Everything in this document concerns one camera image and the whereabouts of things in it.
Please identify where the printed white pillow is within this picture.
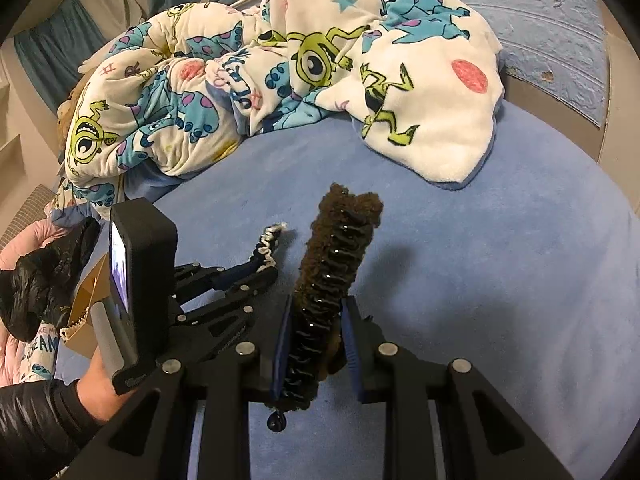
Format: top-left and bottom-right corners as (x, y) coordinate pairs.
(19, 320), (67, 382)

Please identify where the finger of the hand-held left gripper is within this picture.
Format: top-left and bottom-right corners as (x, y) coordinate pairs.
(172, 259), (262, 307)
(172, 266), (279, 356)

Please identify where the grey checked headboard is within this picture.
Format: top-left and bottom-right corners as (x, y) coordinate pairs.
(0, 184), (53, 248)

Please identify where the teal curtain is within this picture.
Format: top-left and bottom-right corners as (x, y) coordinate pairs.
(12, 0), (236, 92)

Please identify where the black puffer jacket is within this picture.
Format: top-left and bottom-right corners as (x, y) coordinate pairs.
(0, 216), (101, 343)

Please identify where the brown cardboard box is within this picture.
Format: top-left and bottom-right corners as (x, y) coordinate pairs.
(62, 252), (113, 361)

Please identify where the person's left forearm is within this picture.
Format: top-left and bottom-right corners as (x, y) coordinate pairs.
(0, 355), (126, 480)

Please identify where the black and white scrunchie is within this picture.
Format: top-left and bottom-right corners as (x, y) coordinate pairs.
(252, 222), (289, 274)

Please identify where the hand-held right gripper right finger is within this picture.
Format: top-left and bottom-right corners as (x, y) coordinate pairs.
(342, 295), (576, 480)

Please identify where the blue bed sheet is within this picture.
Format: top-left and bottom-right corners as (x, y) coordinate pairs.
(47, 97), (636, 480)

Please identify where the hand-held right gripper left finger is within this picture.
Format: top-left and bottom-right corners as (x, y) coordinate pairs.
(85, 294), (297, 480)

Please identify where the monster printed white blanket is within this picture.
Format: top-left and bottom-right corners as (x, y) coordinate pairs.
(50, 0), (504, 213)

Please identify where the brown fuzzy hair clip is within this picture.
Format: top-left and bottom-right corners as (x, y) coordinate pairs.
(267, 183), (385, 433)

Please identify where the white wall shelf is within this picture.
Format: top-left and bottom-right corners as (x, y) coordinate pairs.
(0, 72), (27, 183)

